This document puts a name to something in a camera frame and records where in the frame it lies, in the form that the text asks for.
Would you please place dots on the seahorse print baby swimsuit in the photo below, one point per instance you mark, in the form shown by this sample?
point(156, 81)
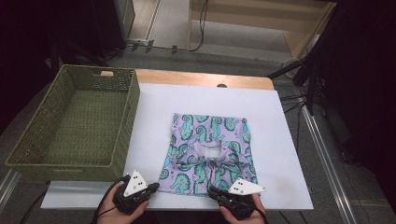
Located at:
point(193, 130)

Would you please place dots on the green woven basket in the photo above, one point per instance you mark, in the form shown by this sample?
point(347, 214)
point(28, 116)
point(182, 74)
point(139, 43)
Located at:
point(84, 124)

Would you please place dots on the dark curtain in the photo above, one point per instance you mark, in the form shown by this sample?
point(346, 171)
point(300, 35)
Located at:
point(25, 46)
point(367, 93)

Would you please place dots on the person's right hand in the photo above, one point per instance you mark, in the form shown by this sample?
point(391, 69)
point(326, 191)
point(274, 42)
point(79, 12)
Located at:
point(260, 214)

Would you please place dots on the black tape strip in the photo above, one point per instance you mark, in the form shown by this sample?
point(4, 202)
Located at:
point(149, 46)
point(173, 49)
point(135, 46)

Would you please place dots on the person's left hand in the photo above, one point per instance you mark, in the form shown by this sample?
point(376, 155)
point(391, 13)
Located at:
point(109, 214)

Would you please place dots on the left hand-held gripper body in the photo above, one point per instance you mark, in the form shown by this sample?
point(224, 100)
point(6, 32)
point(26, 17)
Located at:
point(135, 184)

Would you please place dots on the white table mat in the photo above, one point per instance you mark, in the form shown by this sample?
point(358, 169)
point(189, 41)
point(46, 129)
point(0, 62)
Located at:
point(202, 99)

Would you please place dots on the dark cabinet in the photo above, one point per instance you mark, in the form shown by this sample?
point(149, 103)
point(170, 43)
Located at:
point(106, 25)

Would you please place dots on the black tripod stand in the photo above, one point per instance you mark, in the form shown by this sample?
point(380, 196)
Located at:
point(311, 77)

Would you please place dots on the light wooden shelf unit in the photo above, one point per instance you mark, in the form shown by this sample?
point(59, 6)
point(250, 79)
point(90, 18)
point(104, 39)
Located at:
point(233, 15)

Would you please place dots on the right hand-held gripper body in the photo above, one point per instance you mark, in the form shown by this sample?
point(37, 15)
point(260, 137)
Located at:
point(246, 187)

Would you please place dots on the metal rail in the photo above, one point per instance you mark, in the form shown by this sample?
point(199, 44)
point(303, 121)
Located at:
point(7, 186)
point(323, 155)

